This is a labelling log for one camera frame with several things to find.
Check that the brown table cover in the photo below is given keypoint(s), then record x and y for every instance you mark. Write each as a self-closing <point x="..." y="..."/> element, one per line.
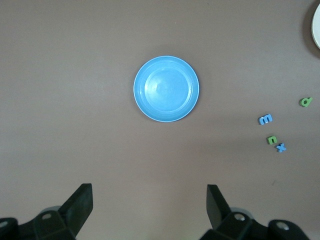
<point x="75" y="100"/>

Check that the green lowercase letter p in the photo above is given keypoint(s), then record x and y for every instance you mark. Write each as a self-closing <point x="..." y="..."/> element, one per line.
<point x="305" y="102"/>

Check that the cream round plate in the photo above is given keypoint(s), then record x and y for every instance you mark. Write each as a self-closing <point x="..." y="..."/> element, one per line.
<point x="317" y="27"/>

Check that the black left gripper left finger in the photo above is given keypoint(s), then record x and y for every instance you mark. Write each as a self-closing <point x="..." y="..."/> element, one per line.
<point x="77" y="207"/>

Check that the blue lowercase letter x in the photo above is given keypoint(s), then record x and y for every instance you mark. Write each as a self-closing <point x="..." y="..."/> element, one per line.
<point x="281" y="147"/>

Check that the green lowercase letter n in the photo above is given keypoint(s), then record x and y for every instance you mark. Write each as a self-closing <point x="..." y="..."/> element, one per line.
<point x="271" y="140"/>

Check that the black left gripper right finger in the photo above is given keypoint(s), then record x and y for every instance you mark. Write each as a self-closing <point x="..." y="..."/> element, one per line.
<point x="215" y="207"/>

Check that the blue round plate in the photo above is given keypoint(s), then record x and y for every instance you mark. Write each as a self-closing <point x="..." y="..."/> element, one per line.
<point x="166" y="88"/>

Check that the blue lowercase letter m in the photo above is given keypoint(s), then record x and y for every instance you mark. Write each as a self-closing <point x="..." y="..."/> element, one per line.
<point x="265" y="119"/>

